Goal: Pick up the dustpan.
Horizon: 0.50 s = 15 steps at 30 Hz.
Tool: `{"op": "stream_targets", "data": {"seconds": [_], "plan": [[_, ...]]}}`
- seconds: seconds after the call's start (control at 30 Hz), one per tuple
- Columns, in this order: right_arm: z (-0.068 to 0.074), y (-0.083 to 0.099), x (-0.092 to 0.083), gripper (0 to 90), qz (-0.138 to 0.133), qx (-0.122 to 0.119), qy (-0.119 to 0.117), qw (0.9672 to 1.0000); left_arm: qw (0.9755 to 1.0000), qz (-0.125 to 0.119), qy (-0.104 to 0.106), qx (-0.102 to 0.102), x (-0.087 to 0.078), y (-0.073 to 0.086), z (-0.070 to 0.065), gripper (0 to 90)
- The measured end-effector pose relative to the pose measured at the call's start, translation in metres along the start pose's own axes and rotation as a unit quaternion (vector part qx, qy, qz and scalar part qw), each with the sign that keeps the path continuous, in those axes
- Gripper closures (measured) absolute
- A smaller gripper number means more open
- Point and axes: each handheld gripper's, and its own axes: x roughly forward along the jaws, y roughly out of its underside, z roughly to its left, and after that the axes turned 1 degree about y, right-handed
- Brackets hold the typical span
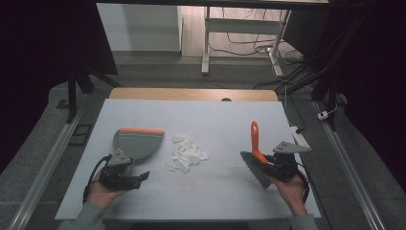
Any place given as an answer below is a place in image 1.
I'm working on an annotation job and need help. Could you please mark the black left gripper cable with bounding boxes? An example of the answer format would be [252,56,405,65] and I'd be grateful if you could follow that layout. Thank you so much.
[82,154,113,204]

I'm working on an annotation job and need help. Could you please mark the person's left hand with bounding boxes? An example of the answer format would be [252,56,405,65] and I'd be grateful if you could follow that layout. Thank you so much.
[85,170,129,209]

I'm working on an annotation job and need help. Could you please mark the black metal stand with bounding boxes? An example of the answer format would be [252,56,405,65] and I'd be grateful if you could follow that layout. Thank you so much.
[56,61,124,125]

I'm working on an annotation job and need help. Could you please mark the orange-handled grey brush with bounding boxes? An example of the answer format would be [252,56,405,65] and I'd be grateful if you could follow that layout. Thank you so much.
[239,120,273,191]

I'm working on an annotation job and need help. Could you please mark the white panel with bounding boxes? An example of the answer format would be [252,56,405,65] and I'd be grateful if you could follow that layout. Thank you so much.
[96,3,184,53]

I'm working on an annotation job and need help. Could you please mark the black plug with cable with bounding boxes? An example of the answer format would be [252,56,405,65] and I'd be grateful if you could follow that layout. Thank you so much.
[283,85,306,135]

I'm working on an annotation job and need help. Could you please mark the white metal desk frame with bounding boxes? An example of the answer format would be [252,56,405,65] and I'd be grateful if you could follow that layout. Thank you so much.
[200,6,292,78]

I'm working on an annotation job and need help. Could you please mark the aluminium rail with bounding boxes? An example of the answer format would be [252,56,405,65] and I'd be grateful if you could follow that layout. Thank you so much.
[313,101,388,230]
[6,108,84,230]

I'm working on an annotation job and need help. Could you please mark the tangle of black floor cables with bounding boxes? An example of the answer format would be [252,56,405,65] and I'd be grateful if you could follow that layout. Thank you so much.
[209,8,315,91]

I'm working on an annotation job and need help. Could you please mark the dark curtain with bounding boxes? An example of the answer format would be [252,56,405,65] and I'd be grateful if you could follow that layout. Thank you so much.
[0,0,120,175]
[282,0,406,193]

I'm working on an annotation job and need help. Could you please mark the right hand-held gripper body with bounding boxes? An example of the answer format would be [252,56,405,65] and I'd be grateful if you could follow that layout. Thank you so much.
[262,140,312,184]

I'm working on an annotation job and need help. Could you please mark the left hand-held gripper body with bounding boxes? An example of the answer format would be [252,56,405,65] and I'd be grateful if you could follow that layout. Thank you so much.
[98,148,144,192]

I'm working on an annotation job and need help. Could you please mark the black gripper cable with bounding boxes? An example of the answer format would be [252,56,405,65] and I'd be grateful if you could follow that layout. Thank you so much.
[82,154,113,204]
[295,162,311,204]

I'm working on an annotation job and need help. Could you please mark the grey dustpan with orange edge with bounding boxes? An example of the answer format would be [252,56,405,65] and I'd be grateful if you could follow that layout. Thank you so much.
[112,127,166,176]

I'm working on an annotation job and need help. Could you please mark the black floor bracket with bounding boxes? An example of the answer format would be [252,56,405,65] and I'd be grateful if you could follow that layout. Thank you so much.
[68,123,94,148]

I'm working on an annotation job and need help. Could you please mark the wooden table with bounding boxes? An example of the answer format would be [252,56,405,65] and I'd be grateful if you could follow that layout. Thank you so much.
[108,87,280,103]

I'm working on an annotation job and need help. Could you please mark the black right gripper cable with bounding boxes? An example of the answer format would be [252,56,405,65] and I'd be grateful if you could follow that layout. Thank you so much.
[295,162,311,204]

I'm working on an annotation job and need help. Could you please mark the person's right hand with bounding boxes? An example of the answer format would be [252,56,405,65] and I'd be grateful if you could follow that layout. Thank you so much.
[267,172,309,217]

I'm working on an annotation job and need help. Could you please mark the pile of white paper scraps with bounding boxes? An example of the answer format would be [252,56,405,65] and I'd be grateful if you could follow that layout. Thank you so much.
[165,133,211,174]

